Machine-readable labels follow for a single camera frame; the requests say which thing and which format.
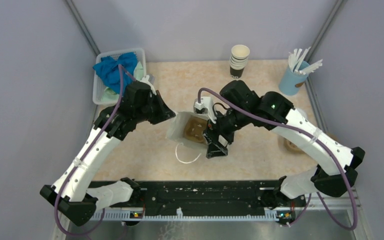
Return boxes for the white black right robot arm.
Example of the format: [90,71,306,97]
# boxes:
[194,80,365,206]

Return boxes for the white wrapped straws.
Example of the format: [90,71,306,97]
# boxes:
[287,46,323,76]

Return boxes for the blue straw holder cup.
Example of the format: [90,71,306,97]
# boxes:
[278,65,309,96]

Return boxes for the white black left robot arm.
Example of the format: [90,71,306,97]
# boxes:
[40,81,176,227]

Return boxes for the brown pulp carrier piece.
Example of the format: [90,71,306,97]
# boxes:
[182,116,208,144]

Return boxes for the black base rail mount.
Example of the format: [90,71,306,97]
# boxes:
[91,180,308,225]

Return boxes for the white plastic basket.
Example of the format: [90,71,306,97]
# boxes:
[92,47,147,105]

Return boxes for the brown pulp cup carrier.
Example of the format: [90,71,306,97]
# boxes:
[284,132,337,154]

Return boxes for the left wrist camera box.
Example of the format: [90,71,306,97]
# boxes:
[140,74,157,95]

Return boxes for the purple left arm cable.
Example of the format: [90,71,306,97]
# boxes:
[53,63,137,238]

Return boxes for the blue cloth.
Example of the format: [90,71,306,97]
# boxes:
[93,52,138,94]

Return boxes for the light blue paper bag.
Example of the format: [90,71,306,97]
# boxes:
[166,111,208,164]

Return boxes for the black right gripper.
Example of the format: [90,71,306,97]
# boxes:
[202,106,251,159]

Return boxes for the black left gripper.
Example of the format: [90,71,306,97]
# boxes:
[135,89,176,124]

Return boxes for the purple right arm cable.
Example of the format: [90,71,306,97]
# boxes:
[196,87,359,232]

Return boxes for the stack of paper cups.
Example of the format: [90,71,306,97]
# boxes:
[229,44,251,79]

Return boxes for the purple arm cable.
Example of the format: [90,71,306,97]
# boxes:
[53,63,137,238]
[196,87,359,232]

